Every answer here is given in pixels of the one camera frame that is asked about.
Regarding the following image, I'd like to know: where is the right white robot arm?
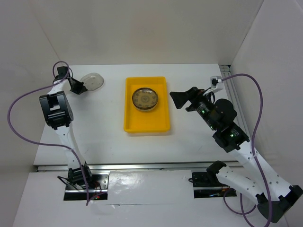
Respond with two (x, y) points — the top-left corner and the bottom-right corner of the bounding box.
(170, 87), (303, 223)

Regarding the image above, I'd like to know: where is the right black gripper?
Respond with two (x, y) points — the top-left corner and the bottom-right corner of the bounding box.
(169, 86), (218, 130)

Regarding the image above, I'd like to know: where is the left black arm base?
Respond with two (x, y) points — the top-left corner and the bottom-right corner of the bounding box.
(57, 173), (109, 201)

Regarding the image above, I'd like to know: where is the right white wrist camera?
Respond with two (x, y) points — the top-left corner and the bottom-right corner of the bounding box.
(204, 76), (224, 96)

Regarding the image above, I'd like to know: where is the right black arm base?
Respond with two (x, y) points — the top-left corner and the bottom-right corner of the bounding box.
(188, 172), (237, 199)

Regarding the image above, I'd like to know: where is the right side aluminium rail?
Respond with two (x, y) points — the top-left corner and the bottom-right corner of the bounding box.
(219, 65), (250, 137)

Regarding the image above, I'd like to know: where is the yellow plastic bin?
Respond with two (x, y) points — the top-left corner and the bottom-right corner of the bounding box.
(124, 77), (170, 133)

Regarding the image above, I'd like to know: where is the front aluminium rail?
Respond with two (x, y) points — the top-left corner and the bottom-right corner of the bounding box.
(37, 161), (240, 172)

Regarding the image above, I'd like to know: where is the clear glass plate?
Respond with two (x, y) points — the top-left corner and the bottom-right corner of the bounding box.
(80, 72), (104, 91)

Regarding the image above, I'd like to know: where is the yellow brown patterned plate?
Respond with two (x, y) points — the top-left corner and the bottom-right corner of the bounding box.
(132, 87), (159, 111)

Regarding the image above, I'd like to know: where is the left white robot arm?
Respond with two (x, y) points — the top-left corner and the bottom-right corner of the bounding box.
(39, 66), (93, 189)

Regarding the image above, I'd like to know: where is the aluminium rail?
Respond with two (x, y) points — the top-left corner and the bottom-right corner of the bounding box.
(219, 65), (250, 137)
(37, 161), (240, 172)

